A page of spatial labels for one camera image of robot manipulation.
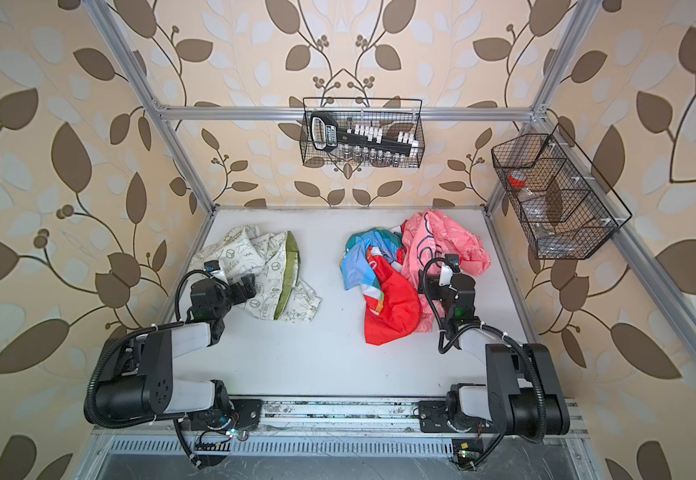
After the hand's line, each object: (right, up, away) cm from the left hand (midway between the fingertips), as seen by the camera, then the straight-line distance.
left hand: (239, 276), depth 92 cm
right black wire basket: (+91, +23, -11) cm, 94 cm away
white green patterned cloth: (+9, +4, +4) cm, 11 cm away
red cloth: (+50, -9, -6) cm, 51 cm away
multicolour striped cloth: (+37, +2, +2) cm, 37 cm away
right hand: (+61, +1, -2) cm, 61 cm away
